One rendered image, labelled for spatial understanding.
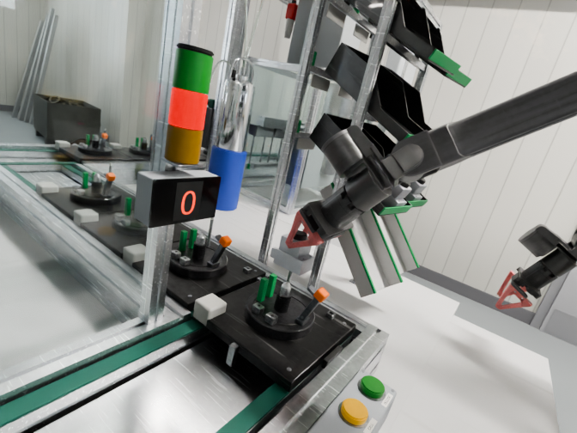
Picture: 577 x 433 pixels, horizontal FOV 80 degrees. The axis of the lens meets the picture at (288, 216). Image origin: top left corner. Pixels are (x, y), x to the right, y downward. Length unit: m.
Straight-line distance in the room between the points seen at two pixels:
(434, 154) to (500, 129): 0.09
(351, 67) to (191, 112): 0.46
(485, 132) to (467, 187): 3.07
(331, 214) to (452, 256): 3.23
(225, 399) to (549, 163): 3.32
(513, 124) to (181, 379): 0.63
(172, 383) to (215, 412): 0.09
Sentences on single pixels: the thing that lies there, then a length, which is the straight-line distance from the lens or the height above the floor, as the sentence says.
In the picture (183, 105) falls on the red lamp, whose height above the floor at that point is 1.34.
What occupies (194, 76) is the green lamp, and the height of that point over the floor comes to 1.38.
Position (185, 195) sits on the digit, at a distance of 0.53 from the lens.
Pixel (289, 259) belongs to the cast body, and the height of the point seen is 1.11.
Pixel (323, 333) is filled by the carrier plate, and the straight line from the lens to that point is 0.71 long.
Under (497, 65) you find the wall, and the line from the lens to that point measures 3.70.
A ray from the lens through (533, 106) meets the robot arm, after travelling 0.60.
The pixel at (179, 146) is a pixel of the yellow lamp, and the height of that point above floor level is 1.28.
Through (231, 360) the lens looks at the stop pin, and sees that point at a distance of 0.65.
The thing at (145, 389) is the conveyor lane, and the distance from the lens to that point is 0.63.
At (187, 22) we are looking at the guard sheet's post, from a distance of 0.55.
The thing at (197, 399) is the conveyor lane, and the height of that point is 0.92.
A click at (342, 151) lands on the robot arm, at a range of 0.55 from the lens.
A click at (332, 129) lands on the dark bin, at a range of 0.86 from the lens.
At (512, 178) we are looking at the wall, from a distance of 3.61.
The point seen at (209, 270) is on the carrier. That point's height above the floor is 0.99.
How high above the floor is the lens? 1.37
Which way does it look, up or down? 18 degrees down
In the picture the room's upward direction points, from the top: 13 degrees clockwise
